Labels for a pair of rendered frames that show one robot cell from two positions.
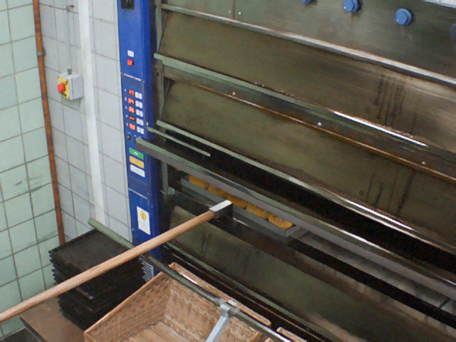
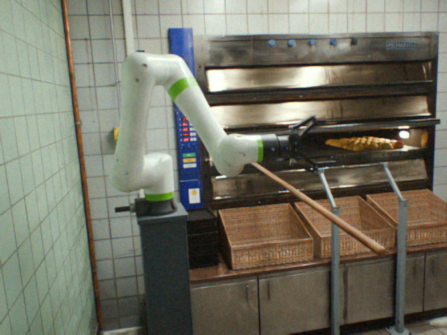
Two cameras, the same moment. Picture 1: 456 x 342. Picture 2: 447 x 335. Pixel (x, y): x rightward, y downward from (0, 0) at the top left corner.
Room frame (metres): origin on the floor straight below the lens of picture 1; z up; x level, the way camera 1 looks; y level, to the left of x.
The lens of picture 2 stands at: (0.79, 2.52, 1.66)
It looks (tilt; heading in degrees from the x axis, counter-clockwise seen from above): 10 degrees down; 304
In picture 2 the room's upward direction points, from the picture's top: 3 degrees counter-clockwise
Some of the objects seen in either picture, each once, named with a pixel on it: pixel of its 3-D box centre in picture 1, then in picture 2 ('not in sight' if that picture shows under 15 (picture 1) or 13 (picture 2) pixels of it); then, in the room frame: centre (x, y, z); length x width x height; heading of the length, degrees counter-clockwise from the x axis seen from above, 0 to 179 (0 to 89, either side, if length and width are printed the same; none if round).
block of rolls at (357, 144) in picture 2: not in sight; (362, 142); (1.71, -1.13, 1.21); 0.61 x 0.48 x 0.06; 134
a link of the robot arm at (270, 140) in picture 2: not in sight; (267, 147); (1.40, 1.33, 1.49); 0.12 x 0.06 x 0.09; 133
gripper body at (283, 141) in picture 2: not in sight; (289, 146); (1.35, 1.28, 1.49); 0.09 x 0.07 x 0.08; 43
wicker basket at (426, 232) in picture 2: not in sight; (414, 215); (1.20, -0.65, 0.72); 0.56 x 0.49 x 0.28; 43
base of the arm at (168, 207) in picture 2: not in sight; (146, 205); (1.97, 1.36, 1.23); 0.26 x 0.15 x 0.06; 48
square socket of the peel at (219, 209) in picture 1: (221, 209); not in sight; (2.24, 0.01, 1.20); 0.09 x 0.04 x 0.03; 133
